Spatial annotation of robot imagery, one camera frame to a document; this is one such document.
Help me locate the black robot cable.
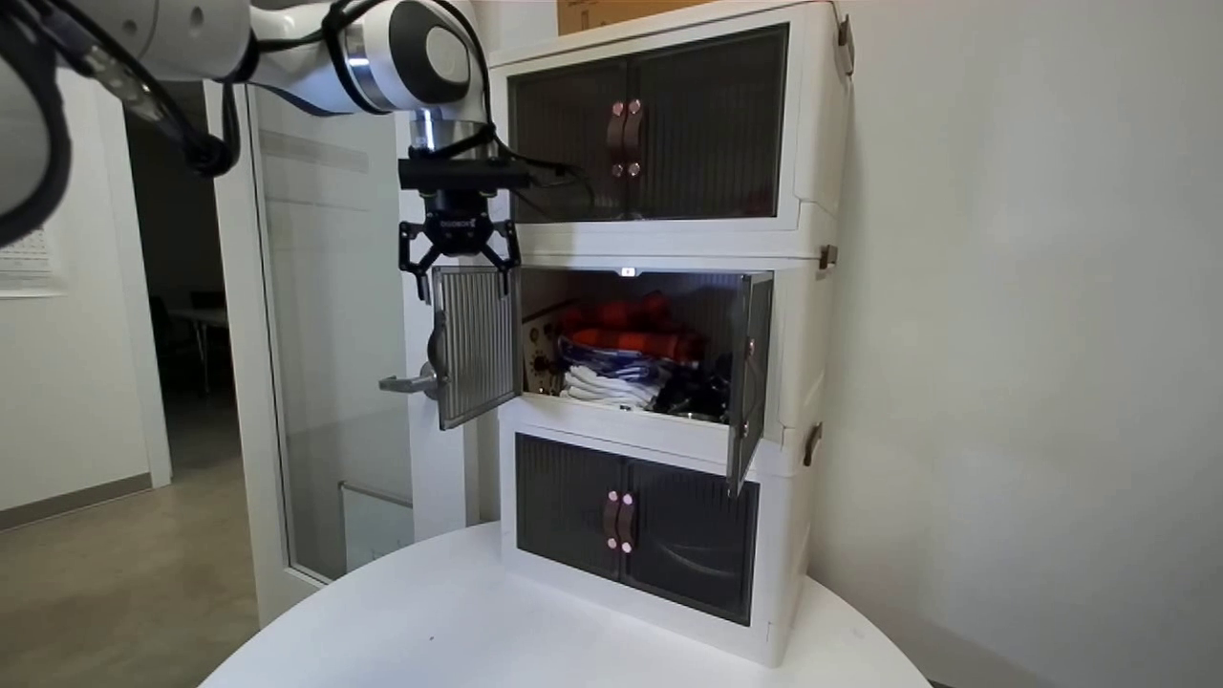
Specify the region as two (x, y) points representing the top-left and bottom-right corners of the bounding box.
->
(0, 0), (243, 254)

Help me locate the white and blue cloth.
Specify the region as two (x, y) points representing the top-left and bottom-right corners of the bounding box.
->
(561, 358), (663, 413)

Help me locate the red stored item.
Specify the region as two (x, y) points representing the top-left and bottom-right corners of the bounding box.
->
(559, 298), (701, 367)

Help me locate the black stored item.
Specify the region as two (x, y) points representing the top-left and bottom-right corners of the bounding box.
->
(654, 358), (737, 428)

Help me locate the silver door lever handle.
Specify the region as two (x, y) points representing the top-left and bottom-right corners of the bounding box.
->
(373, 367), (444, 403)

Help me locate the brown cardboard box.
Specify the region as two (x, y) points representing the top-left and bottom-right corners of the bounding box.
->
(555, 0), (718, 37)

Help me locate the white stacked cabinet frame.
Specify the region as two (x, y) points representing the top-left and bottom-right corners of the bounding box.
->
(487, 0), (857, 670)

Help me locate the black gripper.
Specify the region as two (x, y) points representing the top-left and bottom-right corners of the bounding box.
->
(398, 153), (524, 307)

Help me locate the white framed glass door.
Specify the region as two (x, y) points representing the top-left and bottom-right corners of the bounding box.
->
(207, 68), (473, 628)

